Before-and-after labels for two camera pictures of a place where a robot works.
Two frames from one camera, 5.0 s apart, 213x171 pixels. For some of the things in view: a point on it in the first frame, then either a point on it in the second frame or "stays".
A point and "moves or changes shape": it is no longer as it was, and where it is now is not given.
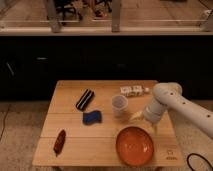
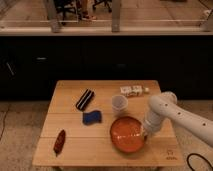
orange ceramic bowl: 135,145 moves or changes shape
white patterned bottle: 133,90 stays
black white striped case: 85,99 stays
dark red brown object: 59,143 stays
